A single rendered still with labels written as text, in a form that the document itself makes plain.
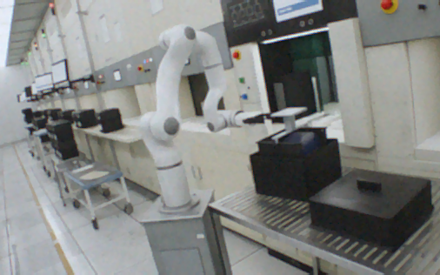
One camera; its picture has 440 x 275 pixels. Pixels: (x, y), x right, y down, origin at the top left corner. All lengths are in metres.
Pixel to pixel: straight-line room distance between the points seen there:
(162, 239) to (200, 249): 0.17
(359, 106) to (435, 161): 0.36
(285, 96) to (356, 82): 0.77
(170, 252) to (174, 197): 0.24
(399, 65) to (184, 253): 1.14
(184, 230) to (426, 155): 1.00
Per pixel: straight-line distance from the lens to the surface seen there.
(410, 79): 1.44
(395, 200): 1.08
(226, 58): 2.12
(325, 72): 2.69
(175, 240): 1.50
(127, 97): 4.77
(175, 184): 1.47
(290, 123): 1.41
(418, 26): 1.37
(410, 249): 1.05
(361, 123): 1.50
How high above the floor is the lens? 1.33
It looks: 11 degrees down
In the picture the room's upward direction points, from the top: 12 degrees counter-clockwise
